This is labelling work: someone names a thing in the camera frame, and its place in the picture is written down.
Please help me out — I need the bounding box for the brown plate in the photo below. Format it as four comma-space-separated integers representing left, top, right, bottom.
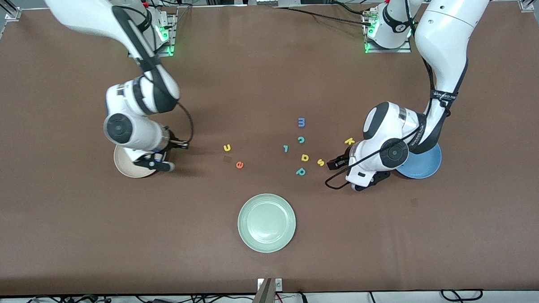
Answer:
113, 144, 161, 179

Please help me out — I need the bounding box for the blue plate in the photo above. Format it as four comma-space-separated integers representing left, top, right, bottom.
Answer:
395, 142, 443, 180

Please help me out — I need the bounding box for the pale green plate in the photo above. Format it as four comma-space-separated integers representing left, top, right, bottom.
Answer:
237, 192, 297, 254

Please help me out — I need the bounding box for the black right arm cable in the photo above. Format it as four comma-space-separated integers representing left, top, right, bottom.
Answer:
176, 100, 195, 146

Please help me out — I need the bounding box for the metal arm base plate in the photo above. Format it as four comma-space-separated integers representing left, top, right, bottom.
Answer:
362, 8, 412, 54
126, 9, 180, 58

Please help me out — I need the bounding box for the black looped cable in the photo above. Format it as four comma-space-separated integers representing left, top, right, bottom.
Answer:
440, 289, 483, 303

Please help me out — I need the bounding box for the long black table cable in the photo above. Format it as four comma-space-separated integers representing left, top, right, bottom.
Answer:
273, 3, 373, 30

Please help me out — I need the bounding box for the short black table cable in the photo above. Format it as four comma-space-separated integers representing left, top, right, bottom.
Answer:
329, 0, 372, 17

